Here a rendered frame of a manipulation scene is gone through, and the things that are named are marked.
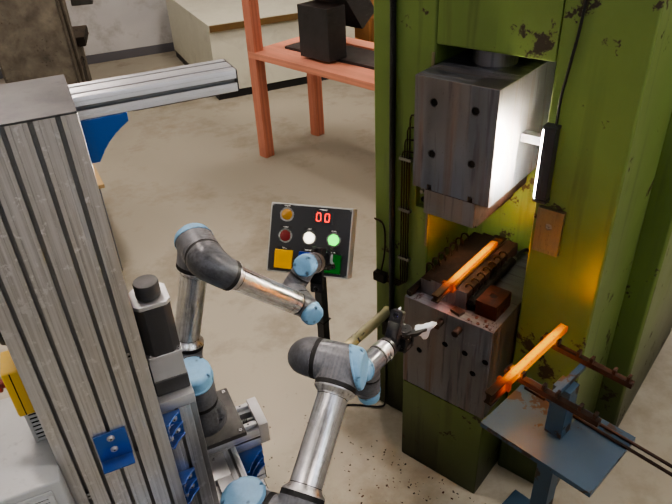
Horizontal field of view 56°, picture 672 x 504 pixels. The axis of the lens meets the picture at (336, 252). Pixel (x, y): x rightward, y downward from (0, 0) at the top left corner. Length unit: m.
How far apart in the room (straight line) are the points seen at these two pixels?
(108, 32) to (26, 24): 3.23
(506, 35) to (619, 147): 0.48
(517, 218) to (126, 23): 7.65
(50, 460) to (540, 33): 1.74
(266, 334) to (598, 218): 2.18
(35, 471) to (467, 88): 1.56
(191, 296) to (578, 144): 1.28
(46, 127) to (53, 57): 5.33
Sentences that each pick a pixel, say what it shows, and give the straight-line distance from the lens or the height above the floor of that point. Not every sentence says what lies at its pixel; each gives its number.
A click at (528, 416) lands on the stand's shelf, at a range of 2.32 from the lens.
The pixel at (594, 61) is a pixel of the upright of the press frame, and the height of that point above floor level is 1.85.
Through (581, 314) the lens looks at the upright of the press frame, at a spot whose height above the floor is 0.98.
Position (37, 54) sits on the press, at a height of 0.92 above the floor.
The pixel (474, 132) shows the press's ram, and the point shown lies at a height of 1.62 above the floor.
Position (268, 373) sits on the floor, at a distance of 3.50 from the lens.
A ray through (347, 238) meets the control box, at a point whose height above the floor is 1.10.
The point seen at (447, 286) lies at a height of 1.01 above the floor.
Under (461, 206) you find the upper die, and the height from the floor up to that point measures 1.34.
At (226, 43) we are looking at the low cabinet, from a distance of 7.35.
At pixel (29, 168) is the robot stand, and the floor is 1.94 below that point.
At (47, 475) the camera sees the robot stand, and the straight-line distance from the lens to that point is 1.64.
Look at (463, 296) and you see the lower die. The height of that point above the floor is 0.97.
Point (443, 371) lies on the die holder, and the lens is 2.57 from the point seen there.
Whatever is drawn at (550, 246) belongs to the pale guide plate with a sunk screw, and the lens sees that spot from 2.25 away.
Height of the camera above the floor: 2.40
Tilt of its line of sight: 33 degrees down
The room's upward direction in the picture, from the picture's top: 3 degrees counter-clockwise
